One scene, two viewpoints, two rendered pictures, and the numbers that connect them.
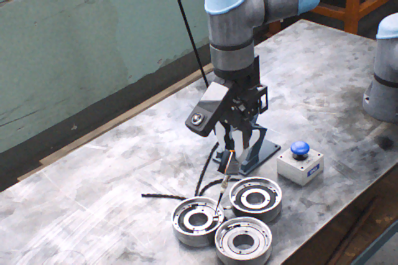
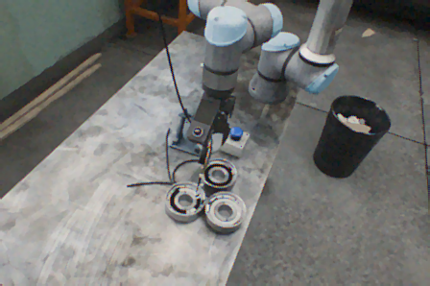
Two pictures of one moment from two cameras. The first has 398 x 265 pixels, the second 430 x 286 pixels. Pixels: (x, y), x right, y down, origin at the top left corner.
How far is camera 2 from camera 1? 47 cm
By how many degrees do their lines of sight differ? 28
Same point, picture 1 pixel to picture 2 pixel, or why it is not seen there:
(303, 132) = not seen: hidden behind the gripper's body
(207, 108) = (203, 122)
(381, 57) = (267, 62)
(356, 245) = not seen: hidden behind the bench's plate
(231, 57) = (226, 80)
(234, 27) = (234, 56)
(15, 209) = (16, 220)
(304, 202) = (246, 169)
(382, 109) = (266, 96)
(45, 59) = not seen: outside the picture
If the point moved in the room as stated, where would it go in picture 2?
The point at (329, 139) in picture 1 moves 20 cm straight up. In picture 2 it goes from (240, 119) to (250, 70)
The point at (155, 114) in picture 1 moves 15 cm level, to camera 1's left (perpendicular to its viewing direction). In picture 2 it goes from (107, 113) to (59, 125)
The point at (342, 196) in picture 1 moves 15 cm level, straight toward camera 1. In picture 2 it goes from (266, 160) to (281, 201)
